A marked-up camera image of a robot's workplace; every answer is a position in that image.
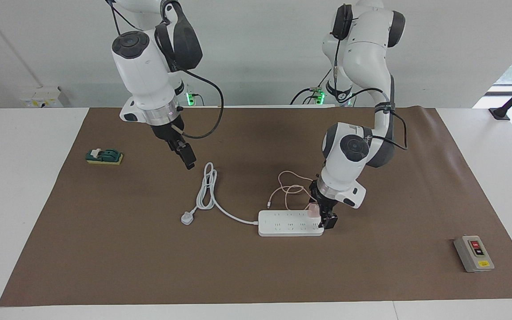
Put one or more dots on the pink charger adapter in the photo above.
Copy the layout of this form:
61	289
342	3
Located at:
314	210

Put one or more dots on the white wall socket box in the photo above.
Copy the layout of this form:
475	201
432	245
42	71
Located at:
42	98

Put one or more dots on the brown table mat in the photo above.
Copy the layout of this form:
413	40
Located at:
238	266

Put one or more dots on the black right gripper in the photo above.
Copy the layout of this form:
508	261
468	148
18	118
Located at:
169	135

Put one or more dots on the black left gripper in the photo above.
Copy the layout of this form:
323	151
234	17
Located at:
325	200

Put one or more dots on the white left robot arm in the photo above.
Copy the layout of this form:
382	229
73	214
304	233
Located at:
349	151

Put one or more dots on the green knife switch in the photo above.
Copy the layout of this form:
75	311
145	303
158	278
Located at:
107	155

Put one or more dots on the grey push button box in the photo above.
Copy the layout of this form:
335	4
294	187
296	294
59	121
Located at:
474	255

